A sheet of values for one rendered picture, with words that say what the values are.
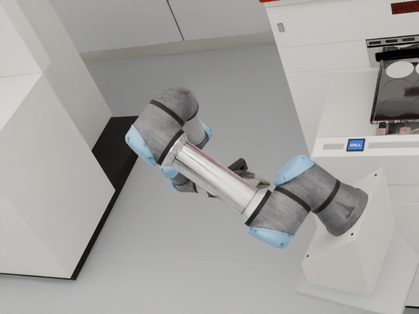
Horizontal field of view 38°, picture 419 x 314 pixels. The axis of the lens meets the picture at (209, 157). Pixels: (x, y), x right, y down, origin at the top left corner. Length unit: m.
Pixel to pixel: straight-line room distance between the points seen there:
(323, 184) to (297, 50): 1.01
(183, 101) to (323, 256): 0.58
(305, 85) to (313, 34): 0.27
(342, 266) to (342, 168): 0.44
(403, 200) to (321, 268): 0.48
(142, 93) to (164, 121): 2.86
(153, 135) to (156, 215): 1.90
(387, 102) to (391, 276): 0.70
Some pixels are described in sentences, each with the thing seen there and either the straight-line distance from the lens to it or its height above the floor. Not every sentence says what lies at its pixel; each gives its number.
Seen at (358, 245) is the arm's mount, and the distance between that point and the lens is 1.69.
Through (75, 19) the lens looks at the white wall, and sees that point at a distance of 5.02.
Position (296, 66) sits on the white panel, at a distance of 2.66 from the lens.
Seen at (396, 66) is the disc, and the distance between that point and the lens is 2.48.
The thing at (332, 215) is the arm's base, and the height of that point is 1.09.
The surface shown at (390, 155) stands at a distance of 2.04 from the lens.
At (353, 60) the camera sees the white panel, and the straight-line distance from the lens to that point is 2.59.
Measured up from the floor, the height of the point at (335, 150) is 0.96.
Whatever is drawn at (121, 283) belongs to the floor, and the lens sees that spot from 3.33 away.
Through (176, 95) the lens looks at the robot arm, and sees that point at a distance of 1.71.
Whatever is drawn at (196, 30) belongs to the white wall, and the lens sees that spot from 4.62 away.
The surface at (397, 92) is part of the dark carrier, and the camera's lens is 2.36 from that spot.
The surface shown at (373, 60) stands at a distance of 2.57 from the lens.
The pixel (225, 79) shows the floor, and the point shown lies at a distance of 4.30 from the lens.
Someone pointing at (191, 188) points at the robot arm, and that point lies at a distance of 2.13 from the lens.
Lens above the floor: 2.39
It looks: 40 degrees down
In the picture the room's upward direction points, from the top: 24 degrees counter-clockwise
